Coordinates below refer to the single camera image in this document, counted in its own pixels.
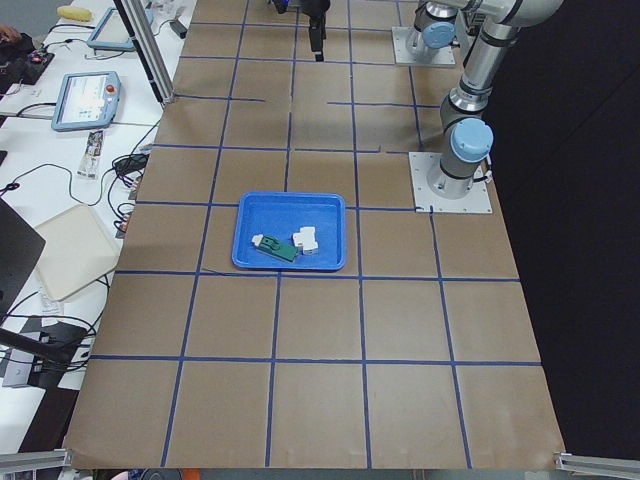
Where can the beige plastic tray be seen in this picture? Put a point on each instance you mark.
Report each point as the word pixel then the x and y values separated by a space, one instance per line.
pixel 78 250

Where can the white circuit breaker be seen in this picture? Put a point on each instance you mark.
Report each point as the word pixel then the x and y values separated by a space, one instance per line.
pixel 304 240

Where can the teach pendant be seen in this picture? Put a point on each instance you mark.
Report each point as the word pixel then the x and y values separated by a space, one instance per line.
pixel 86 101
pixel 110 34

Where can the green electrical switch module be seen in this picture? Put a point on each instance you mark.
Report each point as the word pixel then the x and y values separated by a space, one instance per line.
pixel 275 248

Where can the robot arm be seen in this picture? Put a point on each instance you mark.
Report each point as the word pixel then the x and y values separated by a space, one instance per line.
pixel 468 139
pixel 428 42

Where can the near teach pendant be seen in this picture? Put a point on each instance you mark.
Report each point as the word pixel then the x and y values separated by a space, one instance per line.
pixel 86 101

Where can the black monitor stand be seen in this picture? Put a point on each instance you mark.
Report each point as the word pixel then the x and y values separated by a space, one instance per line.
pixel 38 348

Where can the aluminium frame post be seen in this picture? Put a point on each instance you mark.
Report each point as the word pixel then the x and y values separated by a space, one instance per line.
pixel 139 30

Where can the blue plastic tray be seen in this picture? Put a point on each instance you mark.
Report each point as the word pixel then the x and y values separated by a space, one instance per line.
pixel 281 215

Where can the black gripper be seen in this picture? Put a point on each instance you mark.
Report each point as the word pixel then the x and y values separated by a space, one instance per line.
pixel 315 14

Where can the far teach pendant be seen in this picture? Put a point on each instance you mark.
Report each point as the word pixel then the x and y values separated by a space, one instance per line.
pixel 110 34

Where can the black power adapter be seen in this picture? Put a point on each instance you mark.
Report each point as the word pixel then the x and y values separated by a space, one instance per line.
pixel 130 163

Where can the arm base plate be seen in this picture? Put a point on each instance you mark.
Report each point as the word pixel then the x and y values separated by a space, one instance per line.
pixel 410 50
pixel 436 192

